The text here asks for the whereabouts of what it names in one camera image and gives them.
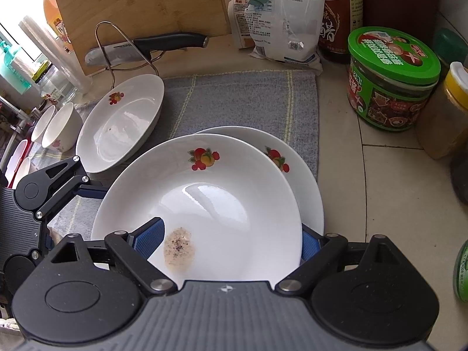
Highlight white plate fruit motif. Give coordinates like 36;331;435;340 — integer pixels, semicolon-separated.
203;126;324;235

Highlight white plate with food stain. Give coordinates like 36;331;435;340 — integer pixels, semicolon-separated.
91;134;302;285

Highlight white bowl pink flowers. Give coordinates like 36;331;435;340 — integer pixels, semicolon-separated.
41;102;83;153

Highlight grey checked dish mat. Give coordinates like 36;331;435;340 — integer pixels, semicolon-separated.
47;70;320;242

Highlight glass jar green lid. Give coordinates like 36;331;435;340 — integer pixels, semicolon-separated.
32;60;78;109

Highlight yellow lid jar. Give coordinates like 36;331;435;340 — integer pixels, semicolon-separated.
416;62;467;159

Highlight clear plastic wrap roll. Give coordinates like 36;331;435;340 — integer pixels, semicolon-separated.
18;16;93;94

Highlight green lid sauce jar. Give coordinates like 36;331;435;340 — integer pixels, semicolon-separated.
347;26;441;132

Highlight orange oil bottle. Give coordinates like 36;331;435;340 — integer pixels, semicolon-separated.
43;0;74;53

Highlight white salt bag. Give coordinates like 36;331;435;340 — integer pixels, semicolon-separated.
244;0;324;75

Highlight dark soy sauce bottle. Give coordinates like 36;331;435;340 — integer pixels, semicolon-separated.
319;0;363;63

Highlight bamboo cutting board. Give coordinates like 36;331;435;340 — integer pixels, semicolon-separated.
56;0;231;75

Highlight red white seasoning bag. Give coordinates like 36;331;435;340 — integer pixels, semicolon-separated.
228;0;255;49

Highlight santoku knife black handle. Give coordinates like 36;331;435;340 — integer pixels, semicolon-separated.
84;32;209;67

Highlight metal wire board rack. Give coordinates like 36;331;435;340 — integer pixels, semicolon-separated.
94;20;167;81

